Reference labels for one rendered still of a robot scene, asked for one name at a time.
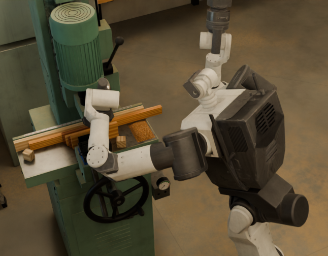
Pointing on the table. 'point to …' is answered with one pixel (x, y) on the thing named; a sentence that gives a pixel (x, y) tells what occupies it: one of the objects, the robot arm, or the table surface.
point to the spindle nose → (82, 97)
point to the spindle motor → (77, 45)
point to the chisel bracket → (78, 105)
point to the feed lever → (107, 68)
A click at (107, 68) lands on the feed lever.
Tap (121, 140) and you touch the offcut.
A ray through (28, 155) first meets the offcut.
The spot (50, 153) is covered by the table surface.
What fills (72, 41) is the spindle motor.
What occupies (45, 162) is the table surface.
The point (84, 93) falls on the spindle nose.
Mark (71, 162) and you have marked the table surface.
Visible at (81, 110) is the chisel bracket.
